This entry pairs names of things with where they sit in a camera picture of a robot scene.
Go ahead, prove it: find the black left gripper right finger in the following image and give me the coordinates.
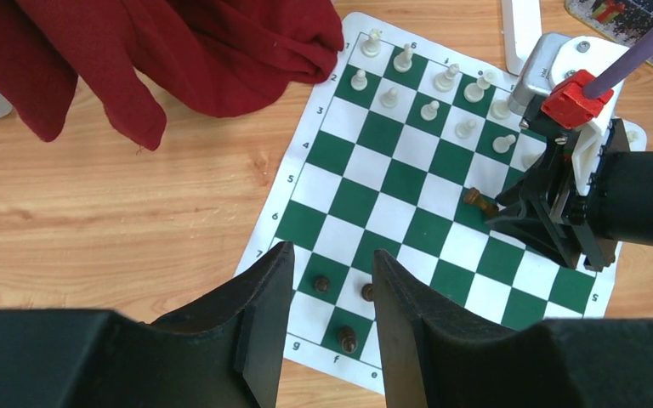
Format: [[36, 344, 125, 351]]
[[372, 248, 531, 408]]

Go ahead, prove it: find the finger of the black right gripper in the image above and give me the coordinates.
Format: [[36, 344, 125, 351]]
[[496, 148, 558, 208], [485, 202, 581, 269]]

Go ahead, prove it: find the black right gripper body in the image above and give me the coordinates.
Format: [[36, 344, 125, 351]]
[[518, 118, 653, 273]]

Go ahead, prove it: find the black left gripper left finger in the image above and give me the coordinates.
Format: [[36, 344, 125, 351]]
[[146, 241, 295, 407]]

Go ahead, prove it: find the dark brown chess piece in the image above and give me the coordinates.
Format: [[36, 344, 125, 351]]
[[463, 187, 500, 218], [361, 283, 373, 302], [338, 326, 358, 354], [313, 275, 331, 294]]

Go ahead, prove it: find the white chess queen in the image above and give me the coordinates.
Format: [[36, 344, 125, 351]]
[[490, 98, 514, 120]]

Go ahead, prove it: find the white chess king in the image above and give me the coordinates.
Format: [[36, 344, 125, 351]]
[[463, 70, 497, 103]]

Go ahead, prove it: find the green white chess mat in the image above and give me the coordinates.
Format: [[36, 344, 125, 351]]
[[238, 12, 616, 393]]

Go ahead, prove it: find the white chess bishop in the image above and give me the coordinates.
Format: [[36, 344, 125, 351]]
[[433, 63, 461, 93]]

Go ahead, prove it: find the white chess knight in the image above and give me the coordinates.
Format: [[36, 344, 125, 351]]
[[392, 43, 414, 73]]

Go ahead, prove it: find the white chess rook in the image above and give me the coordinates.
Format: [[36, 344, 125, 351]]
[[361, 28, 382, 58]]

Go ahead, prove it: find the centre metal rack pole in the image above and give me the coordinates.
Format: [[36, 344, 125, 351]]
[[501, 0, 542, 76]]

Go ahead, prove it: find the red cloth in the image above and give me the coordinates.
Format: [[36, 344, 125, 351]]
[[0, 1, 344, 150]]

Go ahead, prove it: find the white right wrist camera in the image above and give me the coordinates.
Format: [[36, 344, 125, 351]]
[[508, 32, 628, 196]]

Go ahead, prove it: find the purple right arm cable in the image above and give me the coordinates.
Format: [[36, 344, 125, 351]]
[[582, 0, 653, 100]]

